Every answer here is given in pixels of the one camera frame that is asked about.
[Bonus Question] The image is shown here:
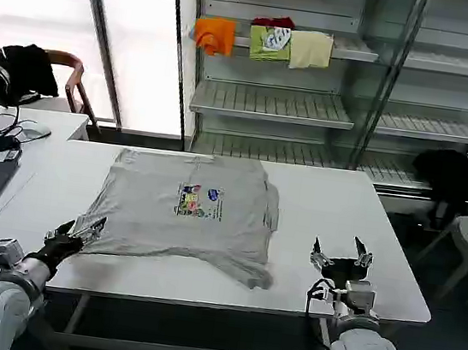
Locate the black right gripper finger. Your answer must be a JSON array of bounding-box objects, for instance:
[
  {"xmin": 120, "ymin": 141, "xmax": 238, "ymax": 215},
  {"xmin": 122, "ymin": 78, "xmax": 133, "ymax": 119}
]
[
  {"xmin": 349, "ymin": 235, "xmax": 377, "ymax": 269},
  {"xmin": 308, "ymin": 235, "xmax": 338, "ymax": 268}
]

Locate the small black adapter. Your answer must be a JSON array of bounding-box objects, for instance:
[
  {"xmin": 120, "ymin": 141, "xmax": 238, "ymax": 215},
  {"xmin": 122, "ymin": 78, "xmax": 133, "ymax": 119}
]
[{"xmin": 0, "ymin": 134, "xmax": 22, "ymax": 155}]

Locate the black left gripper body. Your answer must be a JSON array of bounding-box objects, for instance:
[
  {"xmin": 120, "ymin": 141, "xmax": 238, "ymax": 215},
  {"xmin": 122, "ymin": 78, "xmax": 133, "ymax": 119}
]
[{"xmin": 33, "ymin": 230, "xmax": 86, "ymax": 277}]

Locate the white desk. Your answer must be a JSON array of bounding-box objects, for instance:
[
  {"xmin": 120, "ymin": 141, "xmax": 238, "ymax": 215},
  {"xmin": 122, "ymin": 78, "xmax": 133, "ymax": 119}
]
[{"xmin": 0, "ymin": 103, "xmax": 92, "ymax": 283}]

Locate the white computer mouse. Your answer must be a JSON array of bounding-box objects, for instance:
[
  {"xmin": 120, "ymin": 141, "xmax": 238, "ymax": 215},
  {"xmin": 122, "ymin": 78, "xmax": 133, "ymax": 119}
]
[{"xmin": 17, "ymin": 120, "xmax": 53, "ymax": 142}]

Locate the grey window frame post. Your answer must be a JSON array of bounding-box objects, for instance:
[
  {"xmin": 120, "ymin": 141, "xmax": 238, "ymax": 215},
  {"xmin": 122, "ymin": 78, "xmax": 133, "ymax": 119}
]
[{"xmin": 57, "ymin": 0, "xmax": 139, "ymax": 129}]

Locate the grey metal shelf with clothes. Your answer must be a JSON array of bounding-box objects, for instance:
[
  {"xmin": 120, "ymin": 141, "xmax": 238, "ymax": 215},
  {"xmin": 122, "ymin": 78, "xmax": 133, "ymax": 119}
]
[{"xmin": 151, "ymin": 0, "xmax": 396, "ymax": 179}]

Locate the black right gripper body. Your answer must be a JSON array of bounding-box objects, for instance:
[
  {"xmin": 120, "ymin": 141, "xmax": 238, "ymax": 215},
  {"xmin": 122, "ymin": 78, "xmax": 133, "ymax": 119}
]
[{"xmin": 319, "ymin": 254, "xmax": 365, "ymax": 294}]

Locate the grey metal shelf rack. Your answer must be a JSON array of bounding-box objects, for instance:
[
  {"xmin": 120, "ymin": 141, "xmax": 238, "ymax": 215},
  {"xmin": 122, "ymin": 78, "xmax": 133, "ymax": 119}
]
[{"xmin": 343, "ymin": 0, "xmax": 468, "ymax": 206}]

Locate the white work table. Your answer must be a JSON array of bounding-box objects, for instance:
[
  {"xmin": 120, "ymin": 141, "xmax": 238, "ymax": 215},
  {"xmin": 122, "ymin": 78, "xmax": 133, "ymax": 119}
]
[{"xmin": 0, "ymin": 122, "xmax": 449, "ymax": 350}]

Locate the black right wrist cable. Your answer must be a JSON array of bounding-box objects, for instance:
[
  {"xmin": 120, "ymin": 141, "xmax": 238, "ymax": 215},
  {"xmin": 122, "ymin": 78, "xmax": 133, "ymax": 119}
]
[{"xmin": 299, "ymin": 277, "xmax": 344, "ymax": 350}]

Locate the grey printed t-shirt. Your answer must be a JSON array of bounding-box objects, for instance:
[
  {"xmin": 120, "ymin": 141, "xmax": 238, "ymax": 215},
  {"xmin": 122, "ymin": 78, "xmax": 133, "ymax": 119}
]
[{"xmin": 71, "ymin": 137, "xmax": 291, "ymax": 294}]

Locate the brown wooden chair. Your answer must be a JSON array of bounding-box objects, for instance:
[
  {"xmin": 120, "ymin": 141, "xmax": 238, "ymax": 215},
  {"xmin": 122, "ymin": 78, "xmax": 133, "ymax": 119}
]
[{"xmin": 33, "ymin": 48, "xmax": 112, "ymax": 135}]

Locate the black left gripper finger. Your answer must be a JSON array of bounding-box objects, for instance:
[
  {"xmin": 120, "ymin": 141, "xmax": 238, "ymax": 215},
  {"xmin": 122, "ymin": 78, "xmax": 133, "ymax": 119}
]
[
  {"xmin": 70, "ymin": 212, "xmax": 109, "ymax": 249},
  {"xmin": 44, "ymin": 216, "xmax": 77, "ymax": 246}
]

